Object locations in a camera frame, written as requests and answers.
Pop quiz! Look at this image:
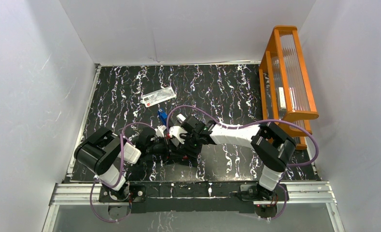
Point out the orange wooden rack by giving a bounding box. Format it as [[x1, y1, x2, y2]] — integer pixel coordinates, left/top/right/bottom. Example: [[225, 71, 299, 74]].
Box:
[[258, 25, 319, 133]]

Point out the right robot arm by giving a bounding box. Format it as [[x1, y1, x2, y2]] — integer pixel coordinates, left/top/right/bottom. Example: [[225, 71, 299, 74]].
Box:
[[169, 116, 296, 200]]

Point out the aluminium frame rail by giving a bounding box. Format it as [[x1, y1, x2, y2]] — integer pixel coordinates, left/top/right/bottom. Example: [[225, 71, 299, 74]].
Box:
[[43, 181, 345, 232]]

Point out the white plastic package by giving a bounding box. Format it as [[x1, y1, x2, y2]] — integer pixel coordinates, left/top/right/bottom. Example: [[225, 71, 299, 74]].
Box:
[[140, 87, 176, 107]]

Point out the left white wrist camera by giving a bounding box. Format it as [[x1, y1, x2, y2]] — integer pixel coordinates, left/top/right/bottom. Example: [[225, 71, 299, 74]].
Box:
[[155, 125, 167, 138]]

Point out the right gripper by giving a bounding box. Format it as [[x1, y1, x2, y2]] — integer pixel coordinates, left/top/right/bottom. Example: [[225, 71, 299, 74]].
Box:
[[177, 131, 203, 160]]

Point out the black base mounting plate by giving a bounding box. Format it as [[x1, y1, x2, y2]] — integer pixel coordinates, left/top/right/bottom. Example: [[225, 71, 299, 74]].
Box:
[[99, 181, 290, 217]]

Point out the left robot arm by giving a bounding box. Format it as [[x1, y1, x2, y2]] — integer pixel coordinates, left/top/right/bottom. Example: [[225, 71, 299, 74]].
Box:
[[74, 126, 168, 201]]

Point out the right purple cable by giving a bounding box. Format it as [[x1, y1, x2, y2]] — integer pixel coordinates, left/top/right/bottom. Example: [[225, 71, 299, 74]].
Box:
[[166, 105, 320, 220]]

